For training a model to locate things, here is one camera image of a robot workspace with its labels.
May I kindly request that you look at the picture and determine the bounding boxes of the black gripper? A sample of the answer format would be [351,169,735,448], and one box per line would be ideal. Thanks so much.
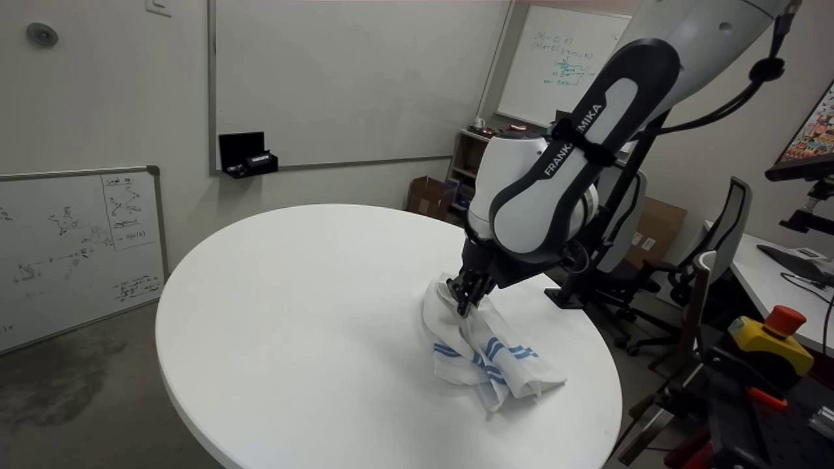
[446,237,520,315]

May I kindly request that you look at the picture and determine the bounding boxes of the white towel with blue stripes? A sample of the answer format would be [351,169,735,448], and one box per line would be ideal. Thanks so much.
[420,278,568,414]

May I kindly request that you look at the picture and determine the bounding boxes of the wooden shelf unit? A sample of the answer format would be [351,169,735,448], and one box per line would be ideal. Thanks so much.
[446,119,532,218]

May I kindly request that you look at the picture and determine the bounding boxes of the black office chair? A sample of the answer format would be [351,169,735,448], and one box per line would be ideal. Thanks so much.
[615,178,753,355]

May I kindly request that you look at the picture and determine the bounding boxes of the cardboard box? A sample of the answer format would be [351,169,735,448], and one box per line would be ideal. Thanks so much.
[624,198,688,268]

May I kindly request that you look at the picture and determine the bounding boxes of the far corner whiteboard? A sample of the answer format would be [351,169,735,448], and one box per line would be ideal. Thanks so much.
[497,6,628,129]

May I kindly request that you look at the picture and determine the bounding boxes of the black eraser tray holder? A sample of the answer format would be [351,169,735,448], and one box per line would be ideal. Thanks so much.
[219,130,279,178]

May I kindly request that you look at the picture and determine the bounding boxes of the white desk right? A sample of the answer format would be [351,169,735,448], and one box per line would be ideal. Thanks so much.
[730,235,834,351]

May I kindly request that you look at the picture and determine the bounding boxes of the yellow emergency stop box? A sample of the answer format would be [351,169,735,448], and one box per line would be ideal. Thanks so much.
[727,304,813,375]

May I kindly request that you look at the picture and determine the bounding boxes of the computer monitor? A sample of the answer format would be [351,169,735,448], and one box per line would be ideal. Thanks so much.
[765,82,834,182]

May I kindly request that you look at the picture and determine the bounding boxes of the standing whiteboard on floor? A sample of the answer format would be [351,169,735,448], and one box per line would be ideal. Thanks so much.
[0,164,166,351]

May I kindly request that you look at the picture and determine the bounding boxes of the large wall whiteboard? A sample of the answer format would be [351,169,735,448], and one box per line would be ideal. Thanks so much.
[207,0,510,168]

